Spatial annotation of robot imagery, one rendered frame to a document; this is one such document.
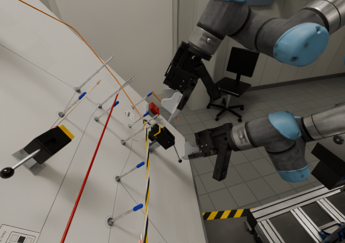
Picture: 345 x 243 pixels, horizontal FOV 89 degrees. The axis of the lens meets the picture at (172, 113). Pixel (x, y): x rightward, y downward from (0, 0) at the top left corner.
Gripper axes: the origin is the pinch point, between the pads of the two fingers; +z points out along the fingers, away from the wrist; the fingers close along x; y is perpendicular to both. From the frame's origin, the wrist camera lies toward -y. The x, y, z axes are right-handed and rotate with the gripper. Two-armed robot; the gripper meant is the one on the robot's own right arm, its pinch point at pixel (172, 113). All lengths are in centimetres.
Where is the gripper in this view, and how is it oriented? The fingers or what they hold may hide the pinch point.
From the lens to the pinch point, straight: 54.5
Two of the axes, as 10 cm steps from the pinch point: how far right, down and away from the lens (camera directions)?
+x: -0.1, 4.8, -8.8
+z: -4.5, 7.8, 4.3
